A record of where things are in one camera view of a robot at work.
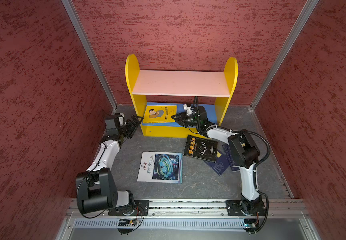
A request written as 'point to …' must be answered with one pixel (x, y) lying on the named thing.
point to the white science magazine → (161, 167)
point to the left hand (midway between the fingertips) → (141, 124)
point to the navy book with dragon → (221, 164)
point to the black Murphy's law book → (201, 148)
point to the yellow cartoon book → (159, 113)
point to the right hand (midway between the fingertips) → (171, 119)
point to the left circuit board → (127, 222)
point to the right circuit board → (250, 224)
